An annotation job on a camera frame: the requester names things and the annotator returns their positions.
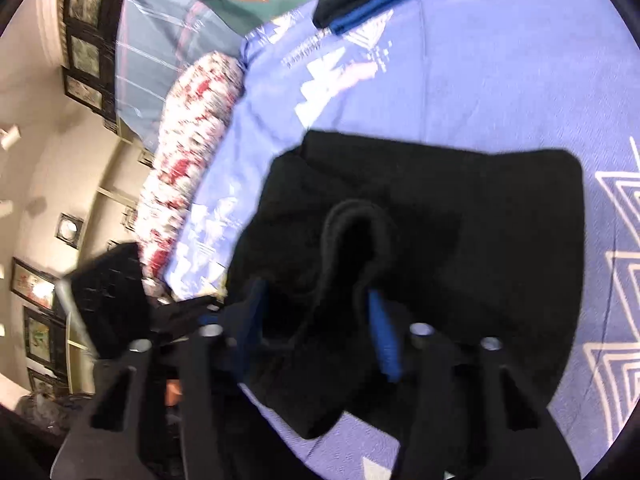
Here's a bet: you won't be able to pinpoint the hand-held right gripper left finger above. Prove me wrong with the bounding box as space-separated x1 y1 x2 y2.
50 280 266 480

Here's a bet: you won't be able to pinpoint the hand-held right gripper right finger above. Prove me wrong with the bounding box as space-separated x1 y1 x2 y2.
367 290 583 480

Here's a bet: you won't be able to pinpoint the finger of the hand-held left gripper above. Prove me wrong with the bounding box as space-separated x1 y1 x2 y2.
147 295 227 342

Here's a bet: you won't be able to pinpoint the black pants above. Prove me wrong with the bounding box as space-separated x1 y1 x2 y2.
225 130 586 441

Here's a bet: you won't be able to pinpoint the floral pillow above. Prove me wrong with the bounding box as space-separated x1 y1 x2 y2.
134 52 247 297

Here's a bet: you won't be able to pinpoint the blue-grey plaid sheet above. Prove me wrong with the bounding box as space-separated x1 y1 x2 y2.
114 0 263 152

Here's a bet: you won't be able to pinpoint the dark framed picture panel screen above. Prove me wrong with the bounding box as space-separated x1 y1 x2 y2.
56 0 137 136

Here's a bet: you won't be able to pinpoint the purple printed bed sheet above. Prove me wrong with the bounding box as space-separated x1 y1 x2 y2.
160 0 640 480

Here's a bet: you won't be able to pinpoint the framed wall picture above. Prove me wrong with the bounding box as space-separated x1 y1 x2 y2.
22 306 70 377
10 256 60 312

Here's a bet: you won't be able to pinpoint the small framed wall plate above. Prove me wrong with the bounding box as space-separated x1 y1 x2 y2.
54 212 85 250

